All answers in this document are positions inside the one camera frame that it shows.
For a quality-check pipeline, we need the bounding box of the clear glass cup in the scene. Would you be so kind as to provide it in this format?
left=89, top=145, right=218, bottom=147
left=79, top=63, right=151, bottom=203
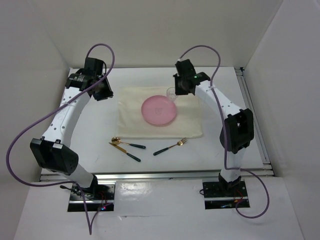
left=166, top=87, right=178, bottom=103

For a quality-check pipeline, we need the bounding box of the pink plate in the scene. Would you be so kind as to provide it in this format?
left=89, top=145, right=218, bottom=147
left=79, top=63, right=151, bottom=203
left=141, top=95, right=177, bottom=126

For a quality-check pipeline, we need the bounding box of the cream cloth placemat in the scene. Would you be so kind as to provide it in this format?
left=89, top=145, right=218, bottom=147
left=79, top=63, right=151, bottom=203
left=117, top=86, right=204, bottom=139

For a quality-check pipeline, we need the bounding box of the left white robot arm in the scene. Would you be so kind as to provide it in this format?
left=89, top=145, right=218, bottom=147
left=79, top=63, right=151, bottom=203
left=30, top=57, right=114, bottom=200

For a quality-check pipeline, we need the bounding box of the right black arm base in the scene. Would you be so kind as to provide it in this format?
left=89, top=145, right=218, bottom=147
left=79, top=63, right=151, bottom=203
left=199, top=180, right=250, bottom=210

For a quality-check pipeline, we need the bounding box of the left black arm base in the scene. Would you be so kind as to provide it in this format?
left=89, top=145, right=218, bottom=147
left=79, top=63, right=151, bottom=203
left=59, top=183, right=116, bottom=213

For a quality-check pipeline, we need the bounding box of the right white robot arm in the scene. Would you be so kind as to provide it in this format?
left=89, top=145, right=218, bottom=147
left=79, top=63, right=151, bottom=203
left=173, top=59, right=254, bottom=196

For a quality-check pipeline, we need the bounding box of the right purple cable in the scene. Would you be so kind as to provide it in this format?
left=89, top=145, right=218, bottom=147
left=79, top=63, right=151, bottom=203
left=177, top=44, right=270, bottom=220

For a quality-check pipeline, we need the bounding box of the purple cable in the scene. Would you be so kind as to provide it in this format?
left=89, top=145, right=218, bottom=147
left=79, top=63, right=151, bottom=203
left=5, top=42, right=115, bottom=235
left=177, top=44, right=270, bottom=220

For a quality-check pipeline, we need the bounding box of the gold spoon green handle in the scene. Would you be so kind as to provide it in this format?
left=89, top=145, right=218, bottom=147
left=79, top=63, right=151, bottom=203
left=111, top=137, right=147, bottom=150

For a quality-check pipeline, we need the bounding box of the right aluminium rail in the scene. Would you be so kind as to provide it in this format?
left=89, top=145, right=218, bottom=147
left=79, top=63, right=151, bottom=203
left=234, top=66, right=273, bottom=171

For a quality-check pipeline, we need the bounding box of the aluminium rail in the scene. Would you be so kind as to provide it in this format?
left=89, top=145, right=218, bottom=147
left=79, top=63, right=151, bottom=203
left=39, top=168, right=275, bottom=182
left=234, top=66, right=273, bottom=171

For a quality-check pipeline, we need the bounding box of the gold fork green handle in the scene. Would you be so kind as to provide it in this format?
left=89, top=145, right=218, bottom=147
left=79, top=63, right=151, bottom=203
left=153, top=138, right=188, bottom=156

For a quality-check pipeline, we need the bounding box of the gold knife green handle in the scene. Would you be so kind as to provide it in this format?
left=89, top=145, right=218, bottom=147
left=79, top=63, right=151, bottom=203
left=109, top=142, right=141, bottom=162

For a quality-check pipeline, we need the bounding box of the front aluminium rail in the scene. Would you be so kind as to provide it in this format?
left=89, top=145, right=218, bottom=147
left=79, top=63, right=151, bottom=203
left=39, top=168, right=275, bottom=182

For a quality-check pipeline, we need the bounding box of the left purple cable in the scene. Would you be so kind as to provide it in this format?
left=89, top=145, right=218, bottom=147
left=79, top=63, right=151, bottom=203
left=5, top=42, right=115, bottom=235

